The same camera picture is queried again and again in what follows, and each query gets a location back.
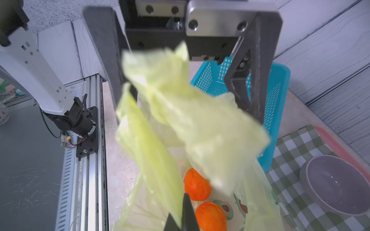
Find aluminium mounting rail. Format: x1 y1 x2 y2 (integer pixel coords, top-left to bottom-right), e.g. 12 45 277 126
55 74 109 231

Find pink tray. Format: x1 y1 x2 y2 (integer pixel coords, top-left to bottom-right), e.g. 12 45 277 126
314 126 370 181

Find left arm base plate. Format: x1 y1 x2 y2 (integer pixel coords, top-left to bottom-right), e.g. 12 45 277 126
76 106 99 158

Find yellow-green plastic bag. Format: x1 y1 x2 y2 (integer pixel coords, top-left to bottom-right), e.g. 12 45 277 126
113 42 284 231

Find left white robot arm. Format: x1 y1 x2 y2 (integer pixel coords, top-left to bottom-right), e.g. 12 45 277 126
1 1 282 136

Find teal plastic basket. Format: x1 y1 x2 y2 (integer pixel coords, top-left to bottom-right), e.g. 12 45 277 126
190 54 292 173

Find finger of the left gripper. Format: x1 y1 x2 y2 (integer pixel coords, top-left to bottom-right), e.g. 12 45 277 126
82 6 137 109
224 11 282 124

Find green checkered cloth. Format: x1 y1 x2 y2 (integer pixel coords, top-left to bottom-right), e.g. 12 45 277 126
267 125 370 231

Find orange fruit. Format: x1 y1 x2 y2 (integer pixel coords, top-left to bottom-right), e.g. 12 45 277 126
195 202 227 231
184 168 212 201

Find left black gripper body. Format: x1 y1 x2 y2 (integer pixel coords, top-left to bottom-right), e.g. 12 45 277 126
118 0 258 65

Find lilac bowl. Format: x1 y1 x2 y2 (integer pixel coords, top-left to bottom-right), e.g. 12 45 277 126
299 155 370 216

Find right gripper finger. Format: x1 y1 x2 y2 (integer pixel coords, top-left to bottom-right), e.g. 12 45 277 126
164 193 200 231

